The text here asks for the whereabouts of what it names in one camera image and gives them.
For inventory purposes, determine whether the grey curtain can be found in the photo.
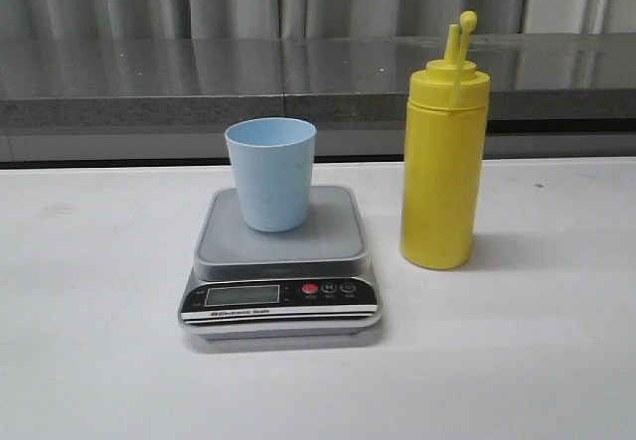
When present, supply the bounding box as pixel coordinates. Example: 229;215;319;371
1;0;635;41

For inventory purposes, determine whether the yellow squeeze bottle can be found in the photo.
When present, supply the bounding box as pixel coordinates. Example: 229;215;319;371
400;11;491;270

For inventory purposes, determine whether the silver digital kitchen scale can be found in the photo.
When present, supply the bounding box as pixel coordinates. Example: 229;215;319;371
178;185;383;341

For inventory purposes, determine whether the light blue plastic cup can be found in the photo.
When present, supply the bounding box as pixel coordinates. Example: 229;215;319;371
225;117;317;232

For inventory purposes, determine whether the grey stone counter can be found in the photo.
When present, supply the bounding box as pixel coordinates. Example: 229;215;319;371
1;34;635;168

